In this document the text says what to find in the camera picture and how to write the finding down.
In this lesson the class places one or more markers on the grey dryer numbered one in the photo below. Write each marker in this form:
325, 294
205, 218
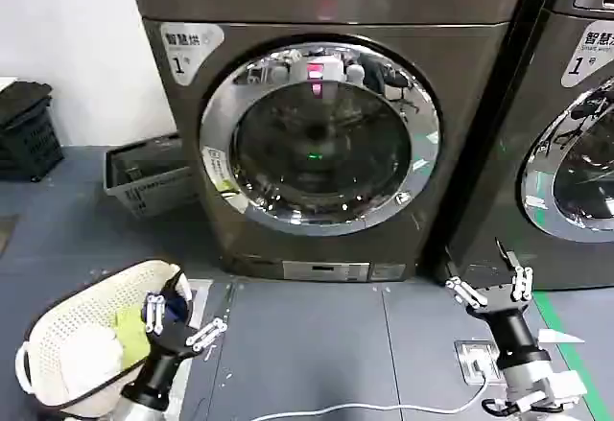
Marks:
455, 104

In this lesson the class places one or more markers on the grey dryer with chrome door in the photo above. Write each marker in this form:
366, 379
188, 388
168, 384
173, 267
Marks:
551, 210

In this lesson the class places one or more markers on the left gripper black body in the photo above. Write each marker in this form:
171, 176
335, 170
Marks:
165, 354

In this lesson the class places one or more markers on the grey rectangular plastic bin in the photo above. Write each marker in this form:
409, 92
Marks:
144, 186

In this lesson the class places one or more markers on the round chrome glass dryer door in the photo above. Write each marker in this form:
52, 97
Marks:
316, 152

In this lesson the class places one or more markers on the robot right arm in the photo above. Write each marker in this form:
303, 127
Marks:
537, 382

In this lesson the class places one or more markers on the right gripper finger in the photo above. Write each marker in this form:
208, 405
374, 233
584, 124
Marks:
518, 277
465, 289

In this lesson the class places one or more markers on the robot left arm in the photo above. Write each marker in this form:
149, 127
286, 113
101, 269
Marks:
139, 409

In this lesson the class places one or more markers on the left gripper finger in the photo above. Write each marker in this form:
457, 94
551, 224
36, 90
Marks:
206, 334
154, 313

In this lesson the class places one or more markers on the white paper scrap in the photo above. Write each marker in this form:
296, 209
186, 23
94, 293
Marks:
559, 336

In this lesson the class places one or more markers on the white perforated laundry basket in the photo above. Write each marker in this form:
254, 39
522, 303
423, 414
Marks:
86, 306

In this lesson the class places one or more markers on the black plastic crate stack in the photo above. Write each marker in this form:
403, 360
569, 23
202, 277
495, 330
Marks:
26, 138

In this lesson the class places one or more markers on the yellow-green cloth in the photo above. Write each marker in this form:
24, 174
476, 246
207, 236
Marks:
132, 334

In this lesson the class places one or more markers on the steel floor socket box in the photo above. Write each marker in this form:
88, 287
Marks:
472, 361

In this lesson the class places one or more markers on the dark blue garment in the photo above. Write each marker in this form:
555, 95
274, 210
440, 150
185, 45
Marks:
176, 310

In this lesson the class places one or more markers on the white garment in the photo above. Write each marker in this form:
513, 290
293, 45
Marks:
88, 358

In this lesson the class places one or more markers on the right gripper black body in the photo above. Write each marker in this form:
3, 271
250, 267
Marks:
508, 325

